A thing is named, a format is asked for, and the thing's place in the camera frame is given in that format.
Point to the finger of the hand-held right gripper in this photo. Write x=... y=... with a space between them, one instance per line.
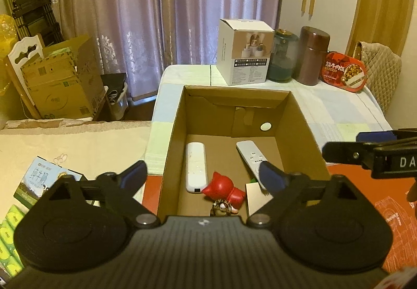
x=374 y=136
x=345 y=150

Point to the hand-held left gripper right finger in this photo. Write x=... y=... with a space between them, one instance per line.
x=270 y=176

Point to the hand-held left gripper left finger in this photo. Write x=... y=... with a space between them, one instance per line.
x=135 y=175

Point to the white square tile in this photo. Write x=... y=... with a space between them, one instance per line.
x=257 y=201

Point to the white remote control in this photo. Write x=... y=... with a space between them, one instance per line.
x=196 y=168
x=249 y=155

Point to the red toy figure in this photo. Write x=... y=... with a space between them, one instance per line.
x=223 y=188

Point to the brown lattice trinket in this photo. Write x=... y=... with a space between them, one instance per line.
x=224 y=207

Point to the person's right hand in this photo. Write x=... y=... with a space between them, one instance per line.
x=413 y=193

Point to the red printed mat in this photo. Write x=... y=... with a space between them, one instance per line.
x=391 y=210

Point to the beige bed sheet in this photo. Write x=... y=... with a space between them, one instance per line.
x=81 y=145

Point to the quilted beige chair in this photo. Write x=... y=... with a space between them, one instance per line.
x=381 y=70

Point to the red oval food box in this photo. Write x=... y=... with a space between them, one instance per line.
x=342 y=74

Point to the black white storage bin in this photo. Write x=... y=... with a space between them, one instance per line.
x=114 y=83

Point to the brown metal canister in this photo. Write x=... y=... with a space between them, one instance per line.
x=309 y=57

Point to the blue green milk carton box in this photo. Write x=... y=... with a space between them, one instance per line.
x=35 y=181

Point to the brown printed cardboard box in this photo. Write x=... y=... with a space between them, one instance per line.
x=65 y=96

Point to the dark green glass jar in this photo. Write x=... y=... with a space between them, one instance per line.
x=281 y=64

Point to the red white patterned cloth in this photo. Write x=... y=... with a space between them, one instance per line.
x=404 y=279

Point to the white product box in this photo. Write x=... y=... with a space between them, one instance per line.
x=244 y=57

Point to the stack of green packets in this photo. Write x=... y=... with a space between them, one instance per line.
x=11 y=224

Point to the purple curtain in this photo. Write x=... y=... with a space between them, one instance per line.
x=130 y=15

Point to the white carved chair back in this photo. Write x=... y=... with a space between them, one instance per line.
x=24 y=51

